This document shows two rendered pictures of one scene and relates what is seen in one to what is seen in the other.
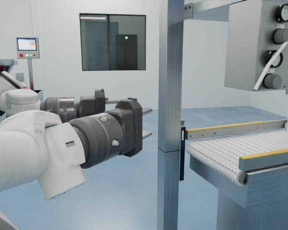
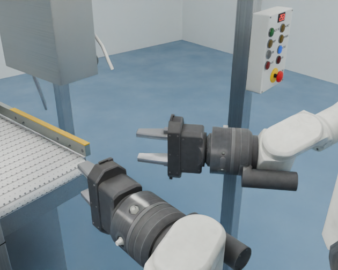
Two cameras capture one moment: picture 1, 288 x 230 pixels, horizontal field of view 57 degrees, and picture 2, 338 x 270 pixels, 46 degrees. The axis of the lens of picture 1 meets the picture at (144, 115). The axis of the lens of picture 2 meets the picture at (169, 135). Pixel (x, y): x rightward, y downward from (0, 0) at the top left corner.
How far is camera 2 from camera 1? 1.08 m
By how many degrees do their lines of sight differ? 108
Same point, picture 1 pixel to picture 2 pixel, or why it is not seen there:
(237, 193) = (77, 185)
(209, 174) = (34, 209)
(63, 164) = not seen: hidden behind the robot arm
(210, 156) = (43, 181)
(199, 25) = not seen: outside the picture
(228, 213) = (17, 248)
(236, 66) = (74, 58)
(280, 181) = not seen: hidden behind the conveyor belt
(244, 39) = (79, 27)
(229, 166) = (72, 166)
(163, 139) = not seen: outside the picture
